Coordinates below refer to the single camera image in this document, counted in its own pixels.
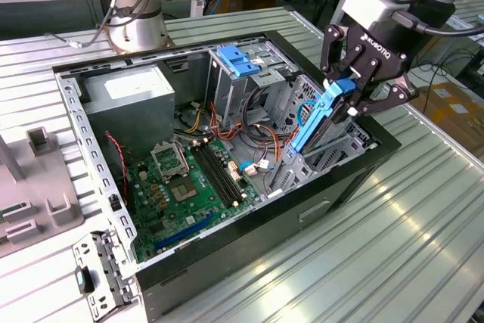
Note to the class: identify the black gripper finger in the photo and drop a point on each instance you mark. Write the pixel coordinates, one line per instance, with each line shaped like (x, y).
(393, 101)
(331, 50)

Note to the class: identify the hard disk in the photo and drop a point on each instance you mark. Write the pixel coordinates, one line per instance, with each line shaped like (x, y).
(321, 111)

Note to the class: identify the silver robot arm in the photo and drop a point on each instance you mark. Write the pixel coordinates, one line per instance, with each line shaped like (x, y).
(143, 31)

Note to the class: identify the grey metal disk bay cage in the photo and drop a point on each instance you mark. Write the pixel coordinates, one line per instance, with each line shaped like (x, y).
(298, 166)

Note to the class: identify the cardboard box with labels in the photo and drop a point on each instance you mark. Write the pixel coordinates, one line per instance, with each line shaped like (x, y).
(453, 122)

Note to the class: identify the metal slat side table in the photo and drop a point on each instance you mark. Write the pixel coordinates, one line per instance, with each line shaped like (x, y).
(472, 13)

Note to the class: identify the blue drive bay latch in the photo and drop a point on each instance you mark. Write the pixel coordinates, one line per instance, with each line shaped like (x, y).
(236, 62)

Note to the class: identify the grey optical drive cage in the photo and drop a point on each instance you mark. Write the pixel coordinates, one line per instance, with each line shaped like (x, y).
(227, 100)

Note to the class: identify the black RAM slot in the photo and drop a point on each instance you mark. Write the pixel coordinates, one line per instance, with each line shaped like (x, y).
(224, 171)
(218, 171)
(208, 171)
(213, 171)

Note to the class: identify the black open PC case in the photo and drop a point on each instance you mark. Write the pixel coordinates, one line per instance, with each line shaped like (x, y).
(264, 232)

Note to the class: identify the CPU socket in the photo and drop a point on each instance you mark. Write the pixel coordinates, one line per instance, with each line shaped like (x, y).
(183, 190)

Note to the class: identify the grey power supply unit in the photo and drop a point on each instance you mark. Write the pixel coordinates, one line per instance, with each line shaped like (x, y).
(128, 118)

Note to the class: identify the green motherboard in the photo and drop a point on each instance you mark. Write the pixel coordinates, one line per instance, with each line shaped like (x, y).
(181, 217)

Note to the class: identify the blue expansion slot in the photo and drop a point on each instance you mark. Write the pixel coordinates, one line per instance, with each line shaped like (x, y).
(185, 233)

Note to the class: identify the black case fan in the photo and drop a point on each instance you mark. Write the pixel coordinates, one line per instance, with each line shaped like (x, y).
(113, 171)

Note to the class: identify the grey parts rack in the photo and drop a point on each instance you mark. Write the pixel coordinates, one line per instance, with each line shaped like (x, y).
(41, 171)

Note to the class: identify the black blue latch tab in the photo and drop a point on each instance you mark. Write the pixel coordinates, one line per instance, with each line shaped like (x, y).
(85, 281)

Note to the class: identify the green RAM stick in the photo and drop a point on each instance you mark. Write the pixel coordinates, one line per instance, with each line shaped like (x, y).
(13, 210)

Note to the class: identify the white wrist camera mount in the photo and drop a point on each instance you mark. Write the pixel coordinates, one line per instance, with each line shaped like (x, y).
(370, 5)

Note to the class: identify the grey expansion bracket plate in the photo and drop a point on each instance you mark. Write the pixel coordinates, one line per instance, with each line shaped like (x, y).
(87, 249)

